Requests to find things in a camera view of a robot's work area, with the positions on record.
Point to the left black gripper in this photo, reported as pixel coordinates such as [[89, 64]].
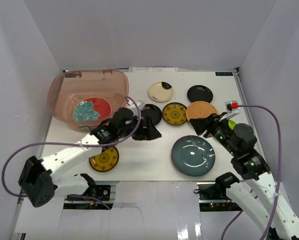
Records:
[[143, 128]]

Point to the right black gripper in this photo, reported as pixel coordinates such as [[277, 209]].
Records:
[[200, 124]]

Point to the woven bamboo plate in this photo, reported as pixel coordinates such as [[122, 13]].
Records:
[[200, 110]]

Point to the yellow patterned plate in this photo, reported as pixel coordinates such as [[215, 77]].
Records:
[[105, 161], [174, 114]]

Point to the dark blue-grey large plate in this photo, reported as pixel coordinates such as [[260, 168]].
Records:
[[193, 156]]

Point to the lime green plate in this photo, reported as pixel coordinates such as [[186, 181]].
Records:
[[231, 124]]

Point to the cream and black plate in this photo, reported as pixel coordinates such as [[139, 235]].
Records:
[[160, 91]]

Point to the red and teal plate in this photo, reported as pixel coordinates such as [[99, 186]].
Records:
[[91, 109]]

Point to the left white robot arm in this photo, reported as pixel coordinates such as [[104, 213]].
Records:
[[42, 179]]

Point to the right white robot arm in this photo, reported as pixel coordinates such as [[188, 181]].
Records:
[[270, 211]]

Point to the pink translucent plastic bin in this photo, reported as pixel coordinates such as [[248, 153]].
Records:
[[72, 87]]

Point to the dark blue table label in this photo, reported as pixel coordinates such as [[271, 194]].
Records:
[[223, 74]]

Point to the white papers at back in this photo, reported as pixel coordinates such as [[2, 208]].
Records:
[[152, 69]]

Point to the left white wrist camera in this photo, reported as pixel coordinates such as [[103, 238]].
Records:
[[138, 104]]

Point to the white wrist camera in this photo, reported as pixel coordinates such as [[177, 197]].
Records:
[[138, 104], [231, 110]]

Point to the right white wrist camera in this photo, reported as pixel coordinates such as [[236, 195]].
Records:
[[231, 110]]

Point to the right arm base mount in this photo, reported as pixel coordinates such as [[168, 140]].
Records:
[[211, 199]]

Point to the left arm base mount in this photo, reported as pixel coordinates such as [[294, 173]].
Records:
[[95, 198]]

